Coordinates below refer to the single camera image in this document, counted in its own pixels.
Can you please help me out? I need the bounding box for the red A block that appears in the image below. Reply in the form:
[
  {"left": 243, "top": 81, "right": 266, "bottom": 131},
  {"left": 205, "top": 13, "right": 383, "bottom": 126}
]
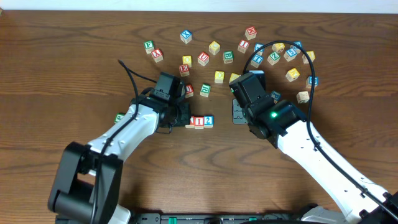
[{"left": 185, "top": 116, "right": 195, "bottom": 128}]

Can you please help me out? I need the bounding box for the red i block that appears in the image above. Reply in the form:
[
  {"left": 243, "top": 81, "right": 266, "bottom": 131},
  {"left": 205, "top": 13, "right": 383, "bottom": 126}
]
[
  {"left": 238, "top": 40, "right": 249, "bottom": 54},
  {"left": 194, "top": 116, "right": 204, "bottom": 129}
]

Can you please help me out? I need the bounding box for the blue 2 block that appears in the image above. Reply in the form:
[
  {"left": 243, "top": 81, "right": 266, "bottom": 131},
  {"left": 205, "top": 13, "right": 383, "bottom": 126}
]
[{"left": 204, "top": 116, "right": 214, "bottom": 128}]

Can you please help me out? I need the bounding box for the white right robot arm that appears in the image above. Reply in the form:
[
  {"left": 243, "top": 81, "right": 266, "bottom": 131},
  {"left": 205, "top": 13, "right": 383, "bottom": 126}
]
[{"left": 233, "top": 98, "right": 397, "bottom": 223}]

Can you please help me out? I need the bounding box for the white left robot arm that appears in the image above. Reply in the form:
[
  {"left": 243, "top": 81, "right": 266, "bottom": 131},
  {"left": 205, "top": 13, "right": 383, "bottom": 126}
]
[{"left": 47, "top": 90, "right": 190, "bottom": 223}]

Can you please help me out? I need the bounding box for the red U block lower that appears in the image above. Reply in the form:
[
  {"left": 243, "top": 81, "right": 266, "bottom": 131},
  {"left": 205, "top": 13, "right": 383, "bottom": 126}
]
[{"left": 185, "top": 85, "right": 194, "bottom": 98}]

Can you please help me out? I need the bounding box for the red u block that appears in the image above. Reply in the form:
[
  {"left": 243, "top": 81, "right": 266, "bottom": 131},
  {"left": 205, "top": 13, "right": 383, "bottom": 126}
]
[
  {"left": 185, "top": 85, "right": 194, "bottom": 98},
  {"left": 198, "top": 52, "right": 210, "bottom": 66}
]

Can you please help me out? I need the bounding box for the green R block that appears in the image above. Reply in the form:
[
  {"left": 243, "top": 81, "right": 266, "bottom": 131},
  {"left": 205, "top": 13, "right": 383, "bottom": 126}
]
[{"left": 200, "top": 83, "right": 211, "bottom": 97}]

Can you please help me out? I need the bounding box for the yellow block right middle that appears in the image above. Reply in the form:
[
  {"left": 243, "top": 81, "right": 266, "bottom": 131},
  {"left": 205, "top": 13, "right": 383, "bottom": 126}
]
[{"left": 229, "top": 73, "right": 240, "bottom": 83}]

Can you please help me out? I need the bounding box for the blue P block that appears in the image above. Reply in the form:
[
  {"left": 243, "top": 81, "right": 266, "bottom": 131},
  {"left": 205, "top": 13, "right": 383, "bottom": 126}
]
[{"left": 271, "top": 91, "right": 281, "bottom": 104}]

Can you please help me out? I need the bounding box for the red E block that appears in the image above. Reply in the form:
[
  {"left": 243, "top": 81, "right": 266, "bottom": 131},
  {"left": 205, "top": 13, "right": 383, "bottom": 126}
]
[{"left": 179, "top": 64, "right": 190, "bottom": 77}]

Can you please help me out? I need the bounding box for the yellow block left middle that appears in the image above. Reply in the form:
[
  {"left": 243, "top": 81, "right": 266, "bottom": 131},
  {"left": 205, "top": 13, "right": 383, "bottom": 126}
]
[{"left": 215, "top": 70, "right": 224, "bottom": 83}]

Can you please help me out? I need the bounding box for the yellow O block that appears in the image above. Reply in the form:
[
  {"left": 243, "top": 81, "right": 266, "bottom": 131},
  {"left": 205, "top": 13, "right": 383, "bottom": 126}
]
[{"left": 182, "top": 55, "right": 192, "bottom": 68}]

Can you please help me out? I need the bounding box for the blue T block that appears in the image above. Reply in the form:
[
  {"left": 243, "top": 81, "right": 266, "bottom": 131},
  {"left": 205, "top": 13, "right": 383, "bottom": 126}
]
[{"left": 250, "top": 54, "right": 264, "bottom": 68}]

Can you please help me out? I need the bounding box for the green J block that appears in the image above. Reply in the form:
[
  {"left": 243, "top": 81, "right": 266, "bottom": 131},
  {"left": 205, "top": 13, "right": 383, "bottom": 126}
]
[{"left": 114, "top": 113, "right": 125, "bottom": 123}]

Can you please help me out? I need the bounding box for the red U block upper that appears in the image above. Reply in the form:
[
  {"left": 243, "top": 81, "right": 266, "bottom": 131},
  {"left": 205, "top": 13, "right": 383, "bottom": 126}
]
[{"left": 198, "top": 52, "right": 210, "bottom": 66}]

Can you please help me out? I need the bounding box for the green B block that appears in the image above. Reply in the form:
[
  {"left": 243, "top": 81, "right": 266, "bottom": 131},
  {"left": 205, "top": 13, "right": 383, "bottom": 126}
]
[{"left": 223, "top": 50, "right": 234, "bottom": 63}]

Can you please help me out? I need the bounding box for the red X block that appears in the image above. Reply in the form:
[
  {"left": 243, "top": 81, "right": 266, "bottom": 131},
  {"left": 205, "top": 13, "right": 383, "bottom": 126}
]
[{"left": 150, "top": 49, "right": 164, "bottom": 63}]

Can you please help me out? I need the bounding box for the blue L block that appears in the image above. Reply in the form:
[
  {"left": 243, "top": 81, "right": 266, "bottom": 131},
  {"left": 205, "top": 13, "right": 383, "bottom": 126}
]
[{"left": 254, "top": 43, "right": 264, "bottom": 56}]

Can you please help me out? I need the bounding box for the plain 7 block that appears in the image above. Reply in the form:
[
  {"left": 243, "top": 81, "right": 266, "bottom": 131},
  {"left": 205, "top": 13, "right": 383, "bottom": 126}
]
[{"left": 296, "top": 91, "right": 310, "bottom": 104}]

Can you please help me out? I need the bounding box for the yellow A block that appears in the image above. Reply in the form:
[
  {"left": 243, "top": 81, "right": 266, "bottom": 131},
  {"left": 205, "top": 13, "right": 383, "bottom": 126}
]
[{"left": 285, "top": 68, "right": 300, "bottom": 82}]

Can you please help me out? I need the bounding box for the green Z block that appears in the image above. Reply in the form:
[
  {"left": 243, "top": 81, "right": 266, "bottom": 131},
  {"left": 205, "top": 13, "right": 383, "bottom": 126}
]
[{"left": 267, "top": 52, "right": 280, "bottom": 65}]

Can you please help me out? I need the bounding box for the yellow C block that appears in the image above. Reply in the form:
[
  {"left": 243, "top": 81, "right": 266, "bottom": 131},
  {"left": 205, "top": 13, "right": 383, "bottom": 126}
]
[{"left": 208, "top": 41, "right": 221, "bottom": 55}]

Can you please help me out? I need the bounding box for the green F block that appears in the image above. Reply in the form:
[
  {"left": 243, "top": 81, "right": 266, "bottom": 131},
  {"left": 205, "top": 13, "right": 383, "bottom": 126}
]
[{"left": 144, "top": 40, "right": 155, "bottom": 54}]

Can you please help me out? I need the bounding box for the blue X block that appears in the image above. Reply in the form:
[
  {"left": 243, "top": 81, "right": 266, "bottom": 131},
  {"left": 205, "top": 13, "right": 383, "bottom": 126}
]
[{"left": 180, "top": 30, "right": 192, "bottom": 44}]

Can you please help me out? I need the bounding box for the blue D block lower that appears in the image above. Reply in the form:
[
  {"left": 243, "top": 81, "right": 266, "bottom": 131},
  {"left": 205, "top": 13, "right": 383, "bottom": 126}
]
[{"left": 305, "top": 76, "right": 319, "bottom": 89}]

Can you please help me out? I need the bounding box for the blue d block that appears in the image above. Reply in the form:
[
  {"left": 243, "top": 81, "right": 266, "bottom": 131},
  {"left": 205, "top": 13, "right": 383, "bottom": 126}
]
[
  {"left": 305, "top": 76, "right": 319, "bottom": 89},
  {"left": 290, "top": 41, "right": 303, "bottom": 54}
]

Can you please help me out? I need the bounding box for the yellow block top right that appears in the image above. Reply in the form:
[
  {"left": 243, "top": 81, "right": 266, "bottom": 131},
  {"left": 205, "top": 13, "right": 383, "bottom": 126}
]
[{"left": 272, "top": 42, "right": 285, "bottom": 54}]

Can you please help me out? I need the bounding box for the blue 5 block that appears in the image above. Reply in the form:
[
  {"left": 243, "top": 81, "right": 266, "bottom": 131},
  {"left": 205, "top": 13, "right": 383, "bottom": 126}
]
[{"left": 284, "top": 49, "right": 297, "bottom": 62}]

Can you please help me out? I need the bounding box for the red H block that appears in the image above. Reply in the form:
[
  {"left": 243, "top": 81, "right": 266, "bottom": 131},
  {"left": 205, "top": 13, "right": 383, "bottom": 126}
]
[{"left": 245, "top": 26, "right": 257, "bottom": 40}]

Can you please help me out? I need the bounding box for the blue D block upper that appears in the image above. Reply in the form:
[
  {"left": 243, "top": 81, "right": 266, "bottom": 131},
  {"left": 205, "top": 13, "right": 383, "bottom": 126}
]
[{"left": 290, "top": 41, "right": 303, "bottom": 54}]

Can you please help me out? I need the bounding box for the yellow 8 block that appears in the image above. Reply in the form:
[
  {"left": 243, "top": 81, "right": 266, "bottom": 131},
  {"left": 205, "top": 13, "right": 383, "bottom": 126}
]
[{"left": 302, "top": 51, "right": 316, "bottom": 64}]

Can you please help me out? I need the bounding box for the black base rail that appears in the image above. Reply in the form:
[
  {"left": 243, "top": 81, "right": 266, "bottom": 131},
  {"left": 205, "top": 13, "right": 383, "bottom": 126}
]
[{"left": 55, "top": 212, "right": 312, "bottom": 224}]

